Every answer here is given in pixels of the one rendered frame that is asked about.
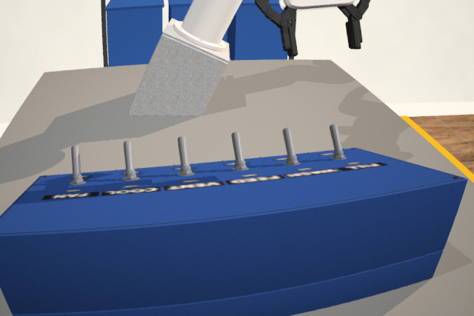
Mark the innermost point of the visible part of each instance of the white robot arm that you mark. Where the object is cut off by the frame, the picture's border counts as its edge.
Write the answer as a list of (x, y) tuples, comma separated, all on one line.
[(207, 21)]

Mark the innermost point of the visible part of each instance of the blue switch console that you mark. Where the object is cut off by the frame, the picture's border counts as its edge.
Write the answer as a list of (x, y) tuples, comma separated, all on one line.
[(271, 236)]

